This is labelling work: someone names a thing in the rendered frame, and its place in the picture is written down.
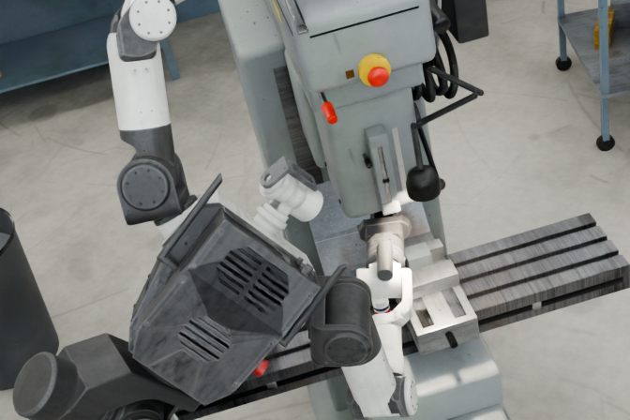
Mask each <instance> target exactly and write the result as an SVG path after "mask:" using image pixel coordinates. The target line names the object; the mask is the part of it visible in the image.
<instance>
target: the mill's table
mask: <svg viewBox="0 0 630 420"><path fill-rule="evenodd" d="M444 258H445V259H446V260H451V261H452V263H453V265H454V266H455V268H456V269H457V272H458V277H459V285H460V287H461V289H462V291H463V292H464V294H465V295H466V297H467V299H468V301H469V303H470V305H471V306H472V309H473V311H474V313H475V315H476V316H477V321H478V327H479V334H480V333H483V332H486V331H488V330H492V329H495V328H498V327H502V326H505V325H507V324H511V323H516V322H519V321H523V320H526V319H529V318H532V317H535V316H538V315H542V314H545V313H548V312H550V311H554V310H557V309H560V308H566V307H569V306H573V305H575V304H578V303H581V302H585V301H588V300H591V299H594V298H597V297H600V296H604V295H607V294H610V293H615V292H618V291H621V290H625V289H628V288H630V264H629V262H628V261H627V260H626V259H625V258H624V256H623V255H619V250H618V249H617V248H616V246H615V245H614V244H613V243H612V241H611V240H608V236H607V235H606V233H605V232H604V231H603V230H602V228H601V227H600V226H596V221H595V219H594V218H593V217H592V215H591V214H590V213H587V214H584V215H580V216H577V217H571V218H569V219H566V220H562V221H559V222H556V223H552V224H549V225H546V226H543V227H540V228H536V229H533V230H530V231H526V232H522V233H518V234H515V235H511V236H508V237H505V238H502V239H499V240H496V241H492V242H489V243H486V244H483V245H480V246H476V247H471V248H467V249H464V250H461V251H458V252H455V253H452V254H448V255H445V256H444ZM401 339H402V352H403V356H405V355H409V354H412V353H418V352H419V351H418V349H417V347H416V344H415V342H414V340H413V336H412V334H411V332H410V330H409V327H408V325H407V324H406V323H405V324H404V325H403V326H402V327H401ZM264 359H265V360H267V361H268V362H269V364H268V367H267V369H266V370H265V372H264V373H263V374H262V376H260V377H258V376H256V375H255V374H254V373H253V372H252V373H251V374H250V375H249V376H248V377H247V378H246V379H245V381H244V382H243V383H242V384H241V385H240V386H239V387H238V388H237V390H236V391H235V392H233V393H232V394H230V395H228V396H226V397H224V398H221V399H219V400H217V401H214V402H212V403H210V404H208V405H205V406H204V405H202V404H200V405H199V406H198V408H197V409H196V410H195V412H189V411H186V410H183V409H181V408H178V409H177V411H176V412H175V415H176V416H177V418H178V419H179V420H195V419H198V418H202V417H205V416H207V415H210V414H214V413H219V412H223V411H226V410H229V409H232V408H235V407H238V406H241V405H245V404H248V403H250V402H254V401H257V400H260V399H264V398H269V397H271V396H275V395H278V394H281V393H285V392H288V391H291V390H294V389H297V388H300V387H303V386H307V385H310V384H313V383H318V382H321V381H325V380H328V379H331V378H334V377H337V376H340V375H343V374H344V373H343V371H342V368H341V367H320V366H317V365H315V364H314V363H313V362H312V359H311V356H310V339H308V328H306V329H304V328H300V329H299V331H298V332H297V333H296V335H295V336H294V337H293V339H292V340H291V342H290V343H289V344H288V345H287V347H286V348H284V347H283V346H281V345H280V344H279V343H278V344H277V345H276V347H275V348H274V349H273V350H272V351H271V352H270V353H269V354H267V356H266V357H265V358H264Z"/></svg>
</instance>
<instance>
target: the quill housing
mask: <svg viewBox="0 0 630 420"><path fill-rule="evenodd" d="M335 112H336V115H337V122H336V123H335V124H329V123H328V121H327V119H326V118H325V116H324V114H323V112H322V113H314V114H315V118H316V123H317V127H318V130H319V134H320V139H321V143H322V150H323V154H324V158H325V162H324V164H325V167H327V171H328V174H329V178H330V181H331V183H332V186H333V188H334V190H335V192H336V194H337V198H338V201H339V204H340V206H341V208H342V210H343V213H344V214H345V215H346V216H347V217H349V218H360V217H363V216H366V215H370V214H373V213H377V212H380V211H382V209H381V207H380V206H379V201H378V196H377V191H376V187H375V182H374V177H373V172H372V167H371V168H367V166H366V164H365V162H364V158H363V156H362V155H363V154H364V153H366V154H367V157H368V158H369V159H370V157H369V152H368V144H367V139H366V134H365V129H366V128H372V127H375V126H378V125H382V126H383V128H384V130H385V131H386V133H387V138H388V145H389V151H390V156H391V161H392V166H393V172H394V176H395V182H396V187H397V196H398V200H399V205H402V204H405V203H411V202H415V201H413V200H411V199H410V198H409V197H408V193H407V189H406V179H407V175H408V171H409V170H410V169H411V168H413V167H415V166H417V165H416V159H415V153H414V148H413V137H412V132H411V123H415V124H416V117H415V111H414V103H413V94H412V89H411V88H407V89H404V90H400V91H397V92H394V93H391V94H387V95H384V96H380V97H375V98H372V99H368V100H365V101H361V102H358V103H354V104H352V105H348V106H345V107H341V108H338V109H335Z"/></svg>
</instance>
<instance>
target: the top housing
mask: <svg viewBox="0 0 630 420"><path fill-rule="evenodd" d="M268 1H269V3H270V6H271V8H272V9H273V12H274V14H275V16H276V19H277V22H278V24H279V27H280V29H281V31H282V34H283V36H284V37H285V40H286V42H287V44H288V46H289V49H290V51H291V53H292V57H293V59H294V61H295V64H296V65H297V67H298V70H299V72H300V74H301V77H302V79H303V81H304V83H305V86H306V88H307V89H308V90H309V91H310V92H312V93H321V92H323V91H327V90H330V89H334V88H337V87H340V86H343V85H347V84H350V83H356V82H360V81H362V80H361V79H360V77H359V75H358V65H359V63H360V61H361V60H362V59H363V58H364V57H365V56H367V55H369V54H372V53H378V54H381V55H383V56H384V57H385V58H386V59H387V61H388V63H389V64H390V67H391V72H393V71H397V70H400V69H404V68H409V67H412V66H416V65H419V64H423V63H426V62H428V61H430V60H432V59H433V58H434V56H435V54H436V44H435V37H434V31H433V23H432V17H431V10H430V3H429V0H296V2H297V4H298V6H299V8H300V10H301V13H302V15H303V17H304V20H305V22H306V24H307V28H308V31H309V32H308V33H306V34H304V35H300V36H298V34H297V31H296V29H295V26H294V24H293V20H292V17H291V15H290V12H289V10H288V8H287V6H286V3H285V1H284V0H268ZM352 69H353V71H354V77H353V78H350V79H347V78H346V73H345V71H348V70H352Z"/></svg>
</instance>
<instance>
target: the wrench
mask: <svg viewBox="0 0 630 420"><path fill-rule="evenodd" d="M284 1H285V3H286V6H287V8H288V10H289V12H290V15H291V17H292V21H293V24H294V26H295V29H296V31H297V34H298V36H300V35H304V34H306V33H308V32H309V31H308V27H307V24H306V22H305V20H304V17H303V15H302V13H301V10H300V8H299V6H298V4H297V2H296V0H284Z"/></svg>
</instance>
